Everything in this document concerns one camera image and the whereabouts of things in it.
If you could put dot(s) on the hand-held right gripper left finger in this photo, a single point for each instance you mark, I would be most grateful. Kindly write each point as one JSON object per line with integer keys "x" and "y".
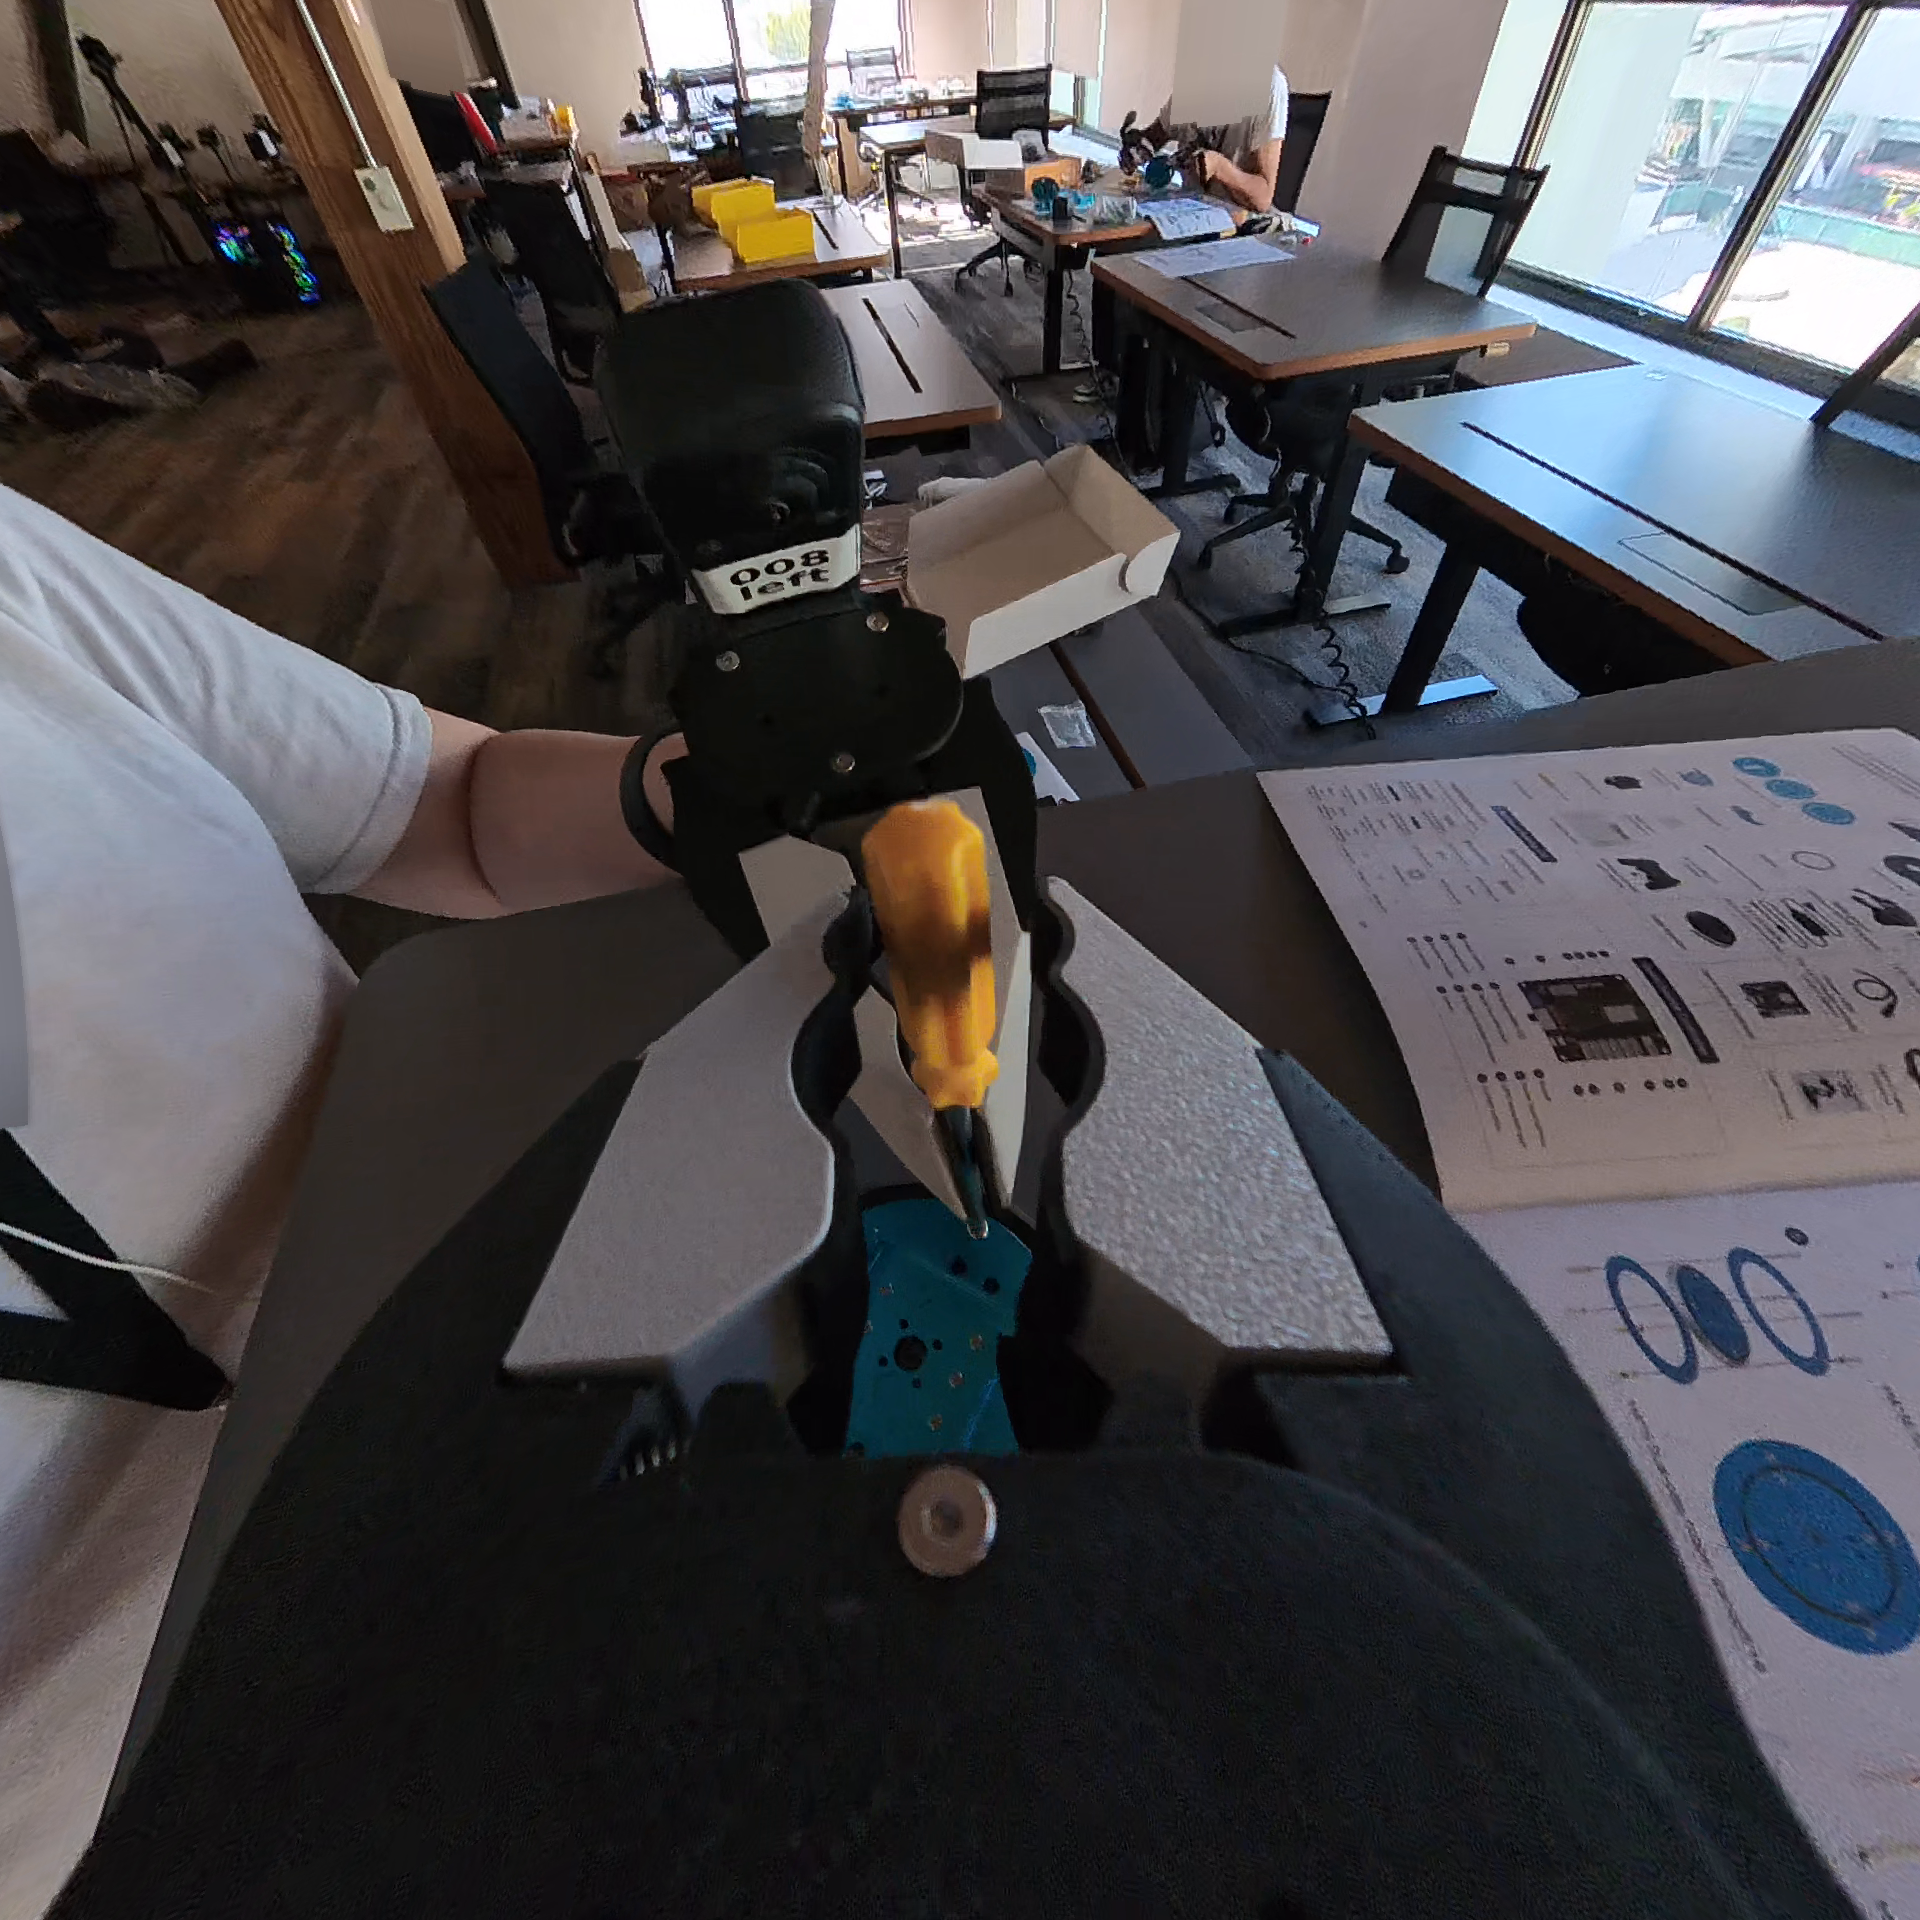
{"x": 675, "y": 1213}

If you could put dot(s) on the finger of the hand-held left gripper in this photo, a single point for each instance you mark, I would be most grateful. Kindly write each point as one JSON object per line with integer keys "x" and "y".
{"x": 1019, "y": 1048}
{"x": 801, "y": 893}

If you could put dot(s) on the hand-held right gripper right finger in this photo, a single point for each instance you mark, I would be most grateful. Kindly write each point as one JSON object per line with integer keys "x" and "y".
{"x": 1202, "y": 1199}

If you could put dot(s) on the blue round bracket base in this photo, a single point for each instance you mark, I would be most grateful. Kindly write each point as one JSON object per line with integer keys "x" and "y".
{"x": 912, "y": 1391}

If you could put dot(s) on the person's left forearm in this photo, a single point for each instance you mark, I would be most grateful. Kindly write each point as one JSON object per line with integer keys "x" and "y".
{"x": 493, "y": 812}

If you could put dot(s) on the dark grey desk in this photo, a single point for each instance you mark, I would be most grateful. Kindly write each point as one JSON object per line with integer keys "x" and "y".
{"x": 493, "y": 1048}

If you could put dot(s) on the dark side desk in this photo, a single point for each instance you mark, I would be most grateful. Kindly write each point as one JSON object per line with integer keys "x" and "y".
{"x": 1157, "y": 705}

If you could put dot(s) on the black wristband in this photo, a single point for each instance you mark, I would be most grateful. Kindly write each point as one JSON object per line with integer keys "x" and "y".
{"x": 633, "y": 799}

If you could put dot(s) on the white cardboard tray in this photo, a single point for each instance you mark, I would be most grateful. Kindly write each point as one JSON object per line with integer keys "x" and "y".
{"x": 1037, "y": 603}

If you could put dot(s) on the black office chair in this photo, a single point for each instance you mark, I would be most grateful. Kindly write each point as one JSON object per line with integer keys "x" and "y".
{"x": 1013, "y": 102}
{"x": 1621, "y": 638}
{"x": 1290, "y": 448}
{"x": 507, "y": 393}

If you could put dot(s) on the printed instruction booklet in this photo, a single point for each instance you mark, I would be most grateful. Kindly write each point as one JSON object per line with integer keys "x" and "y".
{"x": 1653, "y": 1122}

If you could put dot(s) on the yellow storage bin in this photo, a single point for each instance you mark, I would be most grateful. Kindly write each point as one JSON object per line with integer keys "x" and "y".
{"x": 738, "y": 202}
{"x": 766, "y": 233}

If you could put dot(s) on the wooden pillar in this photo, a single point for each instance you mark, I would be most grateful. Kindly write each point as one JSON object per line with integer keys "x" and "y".
{"x": 390, "y": 300}

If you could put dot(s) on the printed paper sheet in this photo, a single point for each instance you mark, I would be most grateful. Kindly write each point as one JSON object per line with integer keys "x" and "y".
{"x": 1215, "y": 254}

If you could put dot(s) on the computer tower with coloured lights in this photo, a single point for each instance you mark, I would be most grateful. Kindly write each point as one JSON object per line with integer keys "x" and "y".
{"x": 274, "y": 261}

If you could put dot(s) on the black slatted chair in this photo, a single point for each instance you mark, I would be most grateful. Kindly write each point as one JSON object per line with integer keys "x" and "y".
{"x": 1488, "y": 165}
{"x": 1869, "y": 368}

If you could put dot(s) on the large window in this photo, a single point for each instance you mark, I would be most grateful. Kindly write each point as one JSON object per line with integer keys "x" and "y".
{"x": 1653, "y": 145}

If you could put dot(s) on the white wall switch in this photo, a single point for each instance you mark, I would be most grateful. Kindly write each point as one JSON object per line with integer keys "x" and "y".
{"x": 387, "y": 202}

